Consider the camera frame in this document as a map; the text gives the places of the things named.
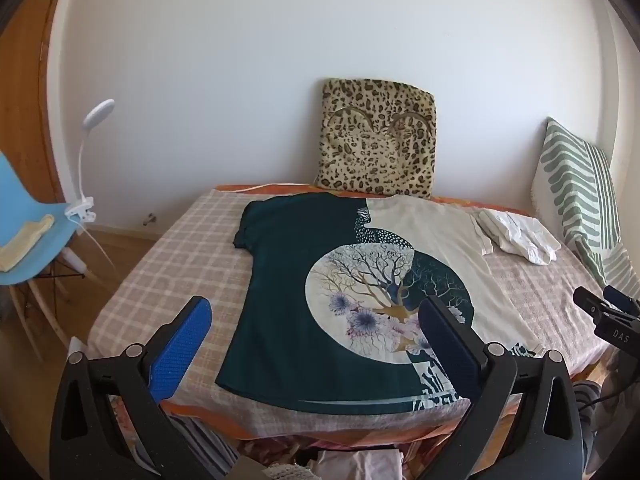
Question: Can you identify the cream cloth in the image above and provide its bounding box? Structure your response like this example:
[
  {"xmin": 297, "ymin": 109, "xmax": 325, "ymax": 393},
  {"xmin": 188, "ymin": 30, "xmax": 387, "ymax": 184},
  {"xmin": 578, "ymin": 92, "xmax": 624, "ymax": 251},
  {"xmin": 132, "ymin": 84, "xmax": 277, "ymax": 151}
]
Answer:
[{"xmin": 0, "ymin": 214, "xmax": 56, "ymax": 272}]

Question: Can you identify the white power strip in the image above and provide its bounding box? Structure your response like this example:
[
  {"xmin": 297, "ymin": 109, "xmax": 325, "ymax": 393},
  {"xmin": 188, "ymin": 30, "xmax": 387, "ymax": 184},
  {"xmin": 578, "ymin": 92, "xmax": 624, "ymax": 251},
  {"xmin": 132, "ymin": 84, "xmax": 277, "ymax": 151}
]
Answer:
[{"xmin": 61, "ymin": 249, "xmax": 90, "ymax": 275}]

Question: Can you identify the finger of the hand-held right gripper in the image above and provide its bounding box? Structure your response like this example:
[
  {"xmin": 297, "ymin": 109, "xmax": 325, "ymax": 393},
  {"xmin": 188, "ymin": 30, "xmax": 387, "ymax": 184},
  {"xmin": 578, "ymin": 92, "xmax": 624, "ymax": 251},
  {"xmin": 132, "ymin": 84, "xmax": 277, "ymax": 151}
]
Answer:
[
  {"xmin": 573, "ymin": 286, "xmax": 640, "ymax": 356},
  {"xmin": 603, "ymin": 285, "xmax": 640, "ymax": 315}
]

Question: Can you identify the black cable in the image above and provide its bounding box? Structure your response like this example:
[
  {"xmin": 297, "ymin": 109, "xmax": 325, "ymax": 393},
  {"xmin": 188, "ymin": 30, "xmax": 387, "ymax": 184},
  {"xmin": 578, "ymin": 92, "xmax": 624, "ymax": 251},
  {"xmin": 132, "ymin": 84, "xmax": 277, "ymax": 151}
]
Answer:
[{"xmin": 575, "ymin": 352, "xmax": 640, "ymax": 413}]

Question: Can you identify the white cable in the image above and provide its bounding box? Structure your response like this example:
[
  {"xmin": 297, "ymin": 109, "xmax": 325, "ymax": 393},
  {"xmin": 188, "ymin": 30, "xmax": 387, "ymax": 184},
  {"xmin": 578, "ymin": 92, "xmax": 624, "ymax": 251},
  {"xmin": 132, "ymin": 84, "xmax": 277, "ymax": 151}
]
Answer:
[{"xmin": 227, "ymin": 181, "xmax": 321, "ymax": 194}]

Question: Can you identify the blue chair with wooden legs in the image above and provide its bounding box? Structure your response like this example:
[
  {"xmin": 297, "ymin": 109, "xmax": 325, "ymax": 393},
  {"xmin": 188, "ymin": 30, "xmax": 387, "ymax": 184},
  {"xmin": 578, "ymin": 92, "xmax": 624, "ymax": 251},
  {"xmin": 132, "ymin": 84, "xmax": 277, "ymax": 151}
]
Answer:
[{"xmin": 0, "ymin": 152, "xmax": 96, "ymax": 361}]

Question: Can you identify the white cloth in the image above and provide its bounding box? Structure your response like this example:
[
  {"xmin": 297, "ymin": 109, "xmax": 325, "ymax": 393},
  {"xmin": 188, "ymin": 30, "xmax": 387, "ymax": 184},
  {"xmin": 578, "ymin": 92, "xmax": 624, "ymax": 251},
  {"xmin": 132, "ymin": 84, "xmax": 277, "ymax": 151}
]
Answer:
[{"xmin": 310, "ymin": 449, "xmax": 407, "ymax": 480}]

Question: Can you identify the pink checked blanket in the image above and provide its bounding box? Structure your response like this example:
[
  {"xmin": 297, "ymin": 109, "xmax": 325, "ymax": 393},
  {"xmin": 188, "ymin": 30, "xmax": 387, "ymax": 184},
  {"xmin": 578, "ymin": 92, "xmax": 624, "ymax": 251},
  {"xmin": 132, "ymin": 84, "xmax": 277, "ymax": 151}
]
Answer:
[{"xmin": 89, "ymin": 187, "xmax": 616, "ymax": 441}]

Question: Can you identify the white folded garment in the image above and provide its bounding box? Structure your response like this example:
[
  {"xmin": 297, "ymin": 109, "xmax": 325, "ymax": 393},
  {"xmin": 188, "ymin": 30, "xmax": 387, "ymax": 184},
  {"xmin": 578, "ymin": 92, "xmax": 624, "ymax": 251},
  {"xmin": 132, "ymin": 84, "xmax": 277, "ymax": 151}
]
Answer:
[{"xmin": 472, "ymin": 209, "xmax": 563, "ymax": 266}]

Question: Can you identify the leopard print cushion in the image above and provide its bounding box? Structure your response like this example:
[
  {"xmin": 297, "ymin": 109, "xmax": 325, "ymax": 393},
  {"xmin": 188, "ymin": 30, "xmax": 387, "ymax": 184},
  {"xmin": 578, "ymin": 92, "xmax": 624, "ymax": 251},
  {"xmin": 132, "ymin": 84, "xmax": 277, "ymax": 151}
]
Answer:
[{"xmin": 315, "ymin": 78, "xmax": 435, "ymax": 200}]

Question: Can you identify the wooden door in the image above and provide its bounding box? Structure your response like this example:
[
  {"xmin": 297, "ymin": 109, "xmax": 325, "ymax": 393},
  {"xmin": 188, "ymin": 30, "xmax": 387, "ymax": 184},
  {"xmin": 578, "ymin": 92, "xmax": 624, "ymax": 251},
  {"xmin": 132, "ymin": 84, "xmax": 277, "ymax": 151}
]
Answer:
[{"xmin": 0, "ymin": 0, "xmax": 67, "ymax": 206}]

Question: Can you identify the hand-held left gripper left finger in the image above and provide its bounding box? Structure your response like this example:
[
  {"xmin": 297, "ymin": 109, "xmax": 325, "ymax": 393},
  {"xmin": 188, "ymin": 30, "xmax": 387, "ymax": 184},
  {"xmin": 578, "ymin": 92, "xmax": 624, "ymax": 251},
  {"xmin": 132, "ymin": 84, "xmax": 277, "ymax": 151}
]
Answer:
[{"xmin": 49, "ymin": 296, "xmax": 226, "ymax": 480}]

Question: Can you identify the orange floral bed sheet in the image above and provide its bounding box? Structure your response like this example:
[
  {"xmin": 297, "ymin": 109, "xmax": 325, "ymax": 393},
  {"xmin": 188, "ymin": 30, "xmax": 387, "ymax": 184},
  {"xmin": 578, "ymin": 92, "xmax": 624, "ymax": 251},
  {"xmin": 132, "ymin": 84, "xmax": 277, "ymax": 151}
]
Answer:
[{"xmin": 215, "ymin": 182, "xmax": 531, "ymax": 217}]

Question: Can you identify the green white striped pillow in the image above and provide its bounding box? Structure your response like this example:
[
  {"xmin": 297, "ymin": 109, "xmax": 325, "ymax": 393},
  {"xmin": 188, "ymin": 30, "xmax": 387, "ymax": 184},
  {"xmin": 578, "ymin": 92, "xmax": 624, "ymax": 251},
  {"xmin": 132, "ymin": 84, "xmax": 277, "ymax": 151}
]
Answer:
[{"xmin": 530, "ymin": 116, "xmax": 628, "ymax": 286}]

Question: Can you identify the dark green cream printed t-shirt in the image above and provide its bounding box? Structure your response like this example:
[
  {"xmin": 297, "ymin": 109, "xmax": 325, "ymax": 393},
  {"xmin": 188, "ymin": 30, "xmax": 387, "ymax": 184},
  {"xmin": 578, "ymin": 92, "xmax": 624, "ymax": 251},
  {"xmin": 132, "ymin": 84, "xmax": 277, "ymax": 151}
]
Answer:
[{"xmin": 215, "ymin": 192, "xmax": 548, "ymax": 416}]

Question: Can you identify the white clip lamp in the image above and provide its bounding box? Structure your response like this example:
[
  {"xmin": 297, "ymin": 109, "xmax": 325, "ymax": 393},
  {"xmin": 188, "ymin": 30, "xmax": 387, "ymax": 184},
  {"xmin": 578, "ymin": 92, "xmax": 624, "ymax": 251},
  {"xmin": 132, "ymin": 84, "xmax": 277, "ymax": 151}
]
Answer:
[{"xmin": 65, "ymin": 99, "xmax": 117, "ymax": 223}]

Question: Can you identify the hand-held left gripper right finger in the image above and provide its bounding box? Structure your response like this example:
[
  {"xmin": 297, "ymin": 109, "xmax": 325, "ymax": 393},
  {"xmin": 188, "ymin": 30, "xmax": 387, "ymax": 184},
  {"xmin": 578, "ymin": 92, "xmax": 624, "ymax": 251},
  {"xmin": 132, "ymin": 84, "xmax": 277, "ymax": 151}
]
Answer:
[{"xmin": 419, "ymin": 296, "xmax": 586, "ymax": 480}]

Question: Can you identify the striped cloth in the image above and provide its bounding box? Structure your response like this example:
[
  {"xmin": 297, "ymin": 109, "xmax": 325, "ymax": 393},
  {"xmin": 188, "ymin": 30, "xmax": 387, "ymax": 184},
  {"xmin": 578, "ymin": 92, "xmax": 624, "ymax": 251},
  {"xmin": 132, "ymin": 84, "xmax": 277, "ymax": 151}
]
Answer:
[{"xmin": 160, "ymin": 407, "xmax": 243, "ymax": 480}]

